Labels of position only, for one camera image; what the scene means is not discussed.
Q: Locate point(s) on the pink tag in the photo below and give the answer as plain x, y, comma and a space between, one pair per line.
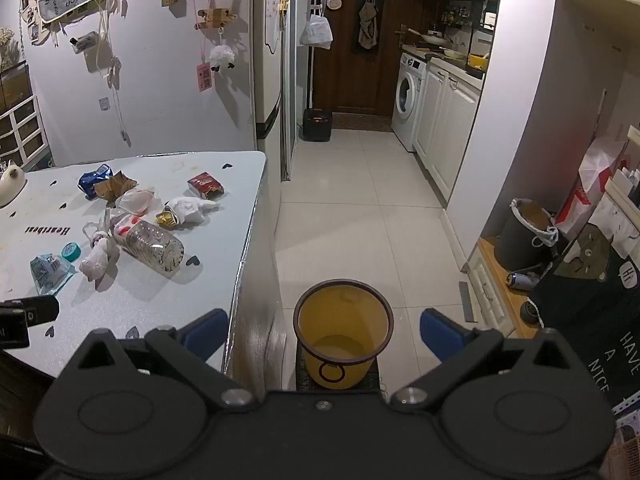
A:
204, 77

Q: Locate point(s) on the blue white plastic packet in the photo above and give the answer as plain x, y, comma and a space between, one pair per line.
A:
50, 272

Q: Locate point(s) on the white cubby shelf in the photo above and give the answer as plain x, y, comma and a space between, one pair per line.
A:
22, 132

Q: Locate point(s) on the red white shopping bag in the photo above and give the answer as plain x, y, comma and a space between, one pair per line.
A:
595, 170

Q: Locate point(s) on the hanging apron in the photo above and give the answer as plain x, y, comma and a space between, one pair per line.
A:
370, 20

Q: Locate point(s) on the white bowl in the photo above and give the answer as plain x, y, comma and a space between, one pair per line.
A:
452, 53

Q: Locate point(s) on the brown doormat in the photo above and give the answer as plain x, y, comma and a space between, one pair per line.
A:
360, 122

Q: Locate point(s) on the white tall cabinet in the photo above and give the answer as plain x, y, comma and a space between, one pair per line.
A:
590, 60

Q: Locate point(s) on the teal round lid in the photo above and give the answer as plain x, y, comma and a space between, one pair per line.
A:
71, 251

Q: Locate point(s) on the white orange plastic bag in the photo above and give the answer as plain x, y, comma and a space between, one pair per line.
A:
135, 201

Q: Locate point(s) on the metal spray can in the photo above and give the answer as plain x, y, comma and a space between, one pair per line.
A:
522, 281

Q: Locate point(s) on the dried flowers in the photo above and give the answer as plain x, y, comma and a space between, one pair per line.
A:
6, 40

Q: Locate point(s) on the white washing machine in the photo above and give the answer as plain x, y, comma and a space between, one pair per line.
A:
407, 95

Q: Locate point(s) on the gold foil wrapper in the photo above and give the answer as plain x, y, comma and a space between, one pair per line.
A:
167, 219

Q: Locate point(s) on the black round object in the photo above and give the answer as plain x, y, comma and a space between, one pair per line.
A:
530, 312

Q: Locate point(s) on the white knotted plastic bag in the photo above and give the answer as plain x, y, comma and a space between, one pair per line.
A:
97, 260

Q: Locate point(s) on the brown paper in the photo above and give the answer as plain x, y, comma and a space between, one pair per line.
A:
117, 187

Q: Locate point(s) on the pink woven basket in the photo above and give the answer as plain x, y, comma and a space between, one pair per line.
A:
627, 455

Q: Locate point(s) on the brown wooden door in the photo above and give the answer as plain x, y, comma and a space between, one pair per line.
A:
345, 60

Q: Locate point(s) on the red snack packet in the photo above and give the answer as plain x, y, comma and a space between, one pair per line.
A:
205, 184

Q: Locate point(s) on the dark printed cloth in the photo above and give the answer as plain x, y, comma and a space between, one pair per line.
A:
585, 320

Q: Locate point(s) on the grey wall holder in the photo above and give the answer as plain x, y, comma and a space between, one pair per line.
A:
85, 42

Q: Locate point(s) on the white hanging plastic bag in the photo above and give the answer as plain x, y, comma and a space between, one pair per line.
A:
316, 32

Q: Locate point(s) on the white perforated strip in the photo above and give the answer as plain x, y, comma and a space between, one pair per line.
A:
625, 405

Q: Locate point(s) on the yellow waste bin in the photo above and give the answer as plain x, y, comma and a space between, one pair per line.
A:
350, 310

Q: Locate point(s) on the wooden wall hook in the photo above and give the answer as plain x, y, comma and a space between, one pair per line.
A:
217, 16

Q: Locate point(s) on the white refrigerator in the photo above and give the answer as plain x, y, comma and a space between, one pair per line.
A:
267, 60

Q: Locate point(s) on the white crumpled tissue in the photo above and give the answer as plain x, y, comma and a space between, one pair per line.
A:
192, 210

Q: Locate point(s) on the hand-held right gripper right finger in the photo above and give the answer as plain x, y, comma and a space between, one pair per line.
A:
442, 335

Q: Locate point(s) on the white plush sheep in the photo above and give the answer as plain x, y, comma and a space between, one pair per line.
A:
221, 55

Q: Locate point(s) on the grey bin with white liner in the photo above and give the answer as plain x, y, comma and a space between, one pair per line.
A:
520, 245

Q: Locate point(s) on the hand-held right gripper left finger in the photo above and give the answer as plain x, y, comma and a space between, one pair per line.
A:
205, 334

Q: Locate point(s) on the yellow container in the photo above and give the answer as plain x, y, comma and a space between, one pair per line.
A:
477, 62

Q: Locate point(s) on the black space heater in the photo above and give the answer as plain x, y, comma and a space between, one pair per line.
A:
317, 127

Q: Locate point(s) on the white kitchen cabinet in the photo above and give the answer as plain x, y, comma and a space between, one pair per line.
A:
445, 120

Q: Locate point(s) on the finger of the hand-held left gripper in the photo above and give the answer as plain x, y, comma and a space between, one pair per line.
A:
40, 310

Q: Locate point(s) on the clear plastic bottle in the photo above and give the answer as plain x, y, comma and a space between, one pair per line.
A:
150, 247

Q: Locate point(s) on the glass tank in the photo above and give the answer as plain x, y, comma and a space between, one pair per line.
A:
15, 85

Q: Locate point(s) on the blue crushed soda can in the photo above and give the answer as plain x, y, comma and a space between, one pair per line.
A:
92, 180

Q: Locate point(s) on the cream animal figurine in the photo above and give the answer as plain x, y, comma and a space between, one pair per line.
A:
10, 185

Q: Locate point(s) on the white low cabinet wooden top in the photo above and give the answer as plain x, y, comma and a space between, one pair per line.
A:
485, 290

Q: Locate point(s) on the metal wok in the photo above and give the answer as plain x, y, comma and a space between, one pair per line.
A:
432, 38

